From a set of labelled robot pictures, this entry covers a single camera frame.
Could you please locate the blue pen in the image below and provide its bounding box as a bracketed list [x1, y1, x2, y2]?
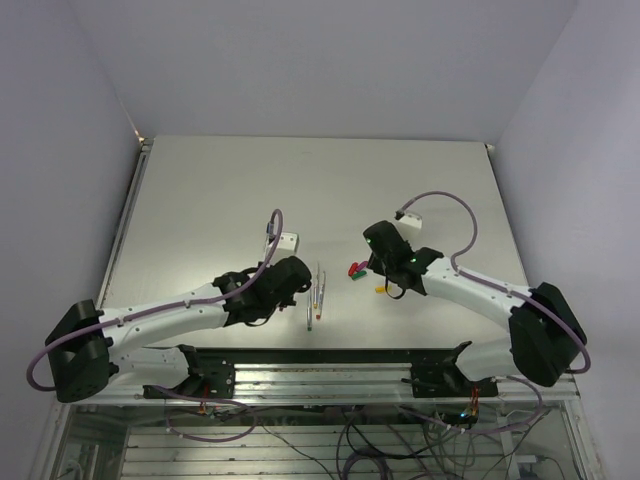
[262, 234, 273, 261]

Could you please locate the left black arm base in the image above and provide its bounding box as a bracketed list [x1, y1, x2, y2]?
[143, 344, 236, 399]

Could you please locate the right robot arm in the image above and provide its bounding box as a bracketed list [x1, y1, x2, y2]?
[363, 220, 587, 396]

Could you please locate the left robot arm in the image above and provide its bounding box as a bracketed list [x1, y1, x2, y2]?
[45, 256, 312, 403]

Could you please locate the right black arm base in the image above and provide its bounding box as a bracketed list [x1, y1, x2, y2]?
[401, 341, 499, 398]

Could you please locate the green pen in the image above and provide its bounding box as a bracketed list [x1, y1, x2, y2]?
[306, 289, 314, 332]

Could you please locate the yellow pen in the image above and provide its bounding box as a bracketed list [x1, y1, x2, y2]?
[312, 261, 321, 310]

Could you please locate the green pen cap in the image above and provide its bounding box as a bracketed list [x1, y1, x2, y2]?
[350, 270, 367, 280]

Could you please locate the red pen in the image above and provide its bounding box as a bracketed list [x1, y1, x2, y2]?
[315, 270, 327, 321]

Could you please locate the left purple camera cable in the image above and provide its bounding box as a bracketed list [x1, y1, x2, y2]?
[25, 208, 285, 392]

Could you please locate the purple camera cable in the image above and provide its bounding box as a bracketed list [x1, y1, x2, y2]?
[25, 208, 285, 392]
[397, 190, 592, 375]

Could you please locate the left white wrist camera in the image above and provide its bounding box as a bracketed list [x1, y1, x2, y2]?
[276, 232, 300, 257]

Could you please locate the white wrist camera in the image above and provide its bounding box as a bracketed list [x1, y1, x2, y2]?
[276, 232, 300, 257]
[394, 210, 423, 236]

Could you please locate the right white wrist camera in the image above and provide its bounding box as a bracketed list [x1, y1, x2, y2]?
[394, 210, 423, 236]

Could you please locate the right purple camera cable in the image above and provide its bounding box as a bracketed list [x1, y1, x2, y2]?
[397, 190, 592, 375]

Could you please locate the aluminium frame rail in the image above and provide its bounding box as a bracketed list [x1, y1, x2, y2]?
[54, 364, 571, 406]

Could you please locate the floor cable bundle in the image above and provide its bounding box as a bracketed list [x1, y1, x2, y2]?
[164, 394, 551, 480]

